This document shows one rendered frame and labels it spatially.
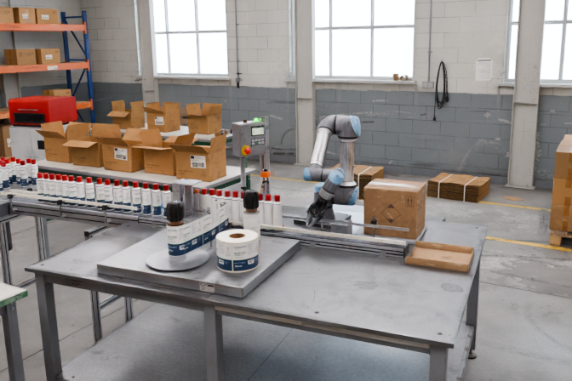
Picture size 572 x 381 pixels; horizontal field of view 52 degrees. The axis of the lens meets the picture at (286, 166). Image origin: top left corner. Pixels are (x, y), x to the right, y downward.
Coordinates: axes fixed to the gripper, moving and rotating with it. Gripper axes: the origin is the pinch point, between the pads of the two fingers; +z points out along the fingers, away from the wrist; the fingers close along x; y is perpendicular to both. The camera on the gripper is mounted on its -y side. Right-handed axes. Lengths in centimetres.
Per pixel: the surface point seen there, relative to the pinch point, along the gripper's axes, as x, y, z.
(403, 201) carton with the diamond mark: 35, -19, -35
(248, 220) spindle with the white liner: -22.2, 32.7, 1.8
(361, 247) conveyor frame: 31.2, 6.0, -9.3
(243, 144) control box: -55, 0, -18
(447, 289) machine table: 75, 37, -31
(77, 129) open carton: -273, -161, 139
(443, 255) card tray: 68, -4, -28
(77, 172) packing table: -230, -123, 153
